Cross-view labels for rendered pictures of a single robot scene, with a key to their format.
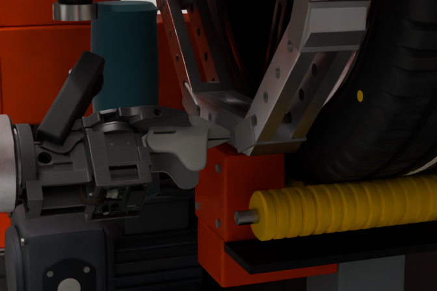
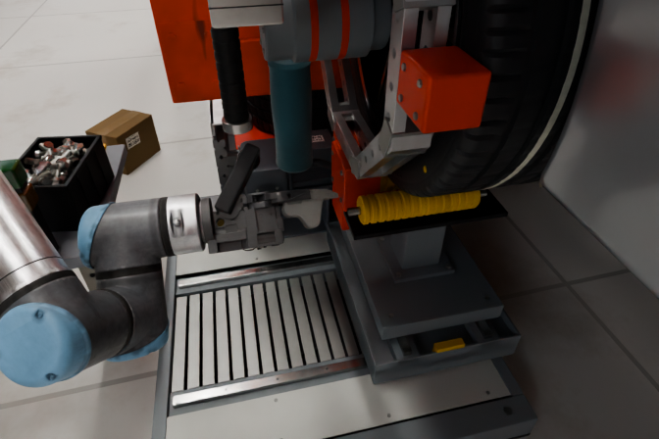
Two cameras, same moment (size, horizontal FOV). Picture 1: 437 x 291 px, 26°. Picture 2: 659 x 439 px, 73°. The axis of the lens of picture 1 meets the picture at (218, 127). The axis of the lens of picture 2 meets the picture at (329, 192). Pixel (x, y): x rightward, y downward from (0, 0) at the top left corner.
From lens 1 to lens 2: 43 cm
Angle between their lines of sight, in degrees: 26
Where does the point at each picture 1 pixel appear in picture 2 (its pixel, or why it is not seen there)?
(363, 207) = (424, 208)
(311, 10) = (392, 139)
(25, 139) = (205, 218)
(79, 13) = (237, 130)
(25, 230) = not seen: hidden behind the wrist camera
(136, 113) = (275, 197)
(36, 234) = not seen: hidden behind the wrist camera
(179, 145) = (304, 211)
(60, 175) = (228, 235)
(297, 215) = (382, 215)
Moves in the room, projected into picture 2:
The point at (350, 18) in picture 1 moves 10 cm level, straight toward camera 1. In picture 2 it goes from (420, 141) to (411, 181)
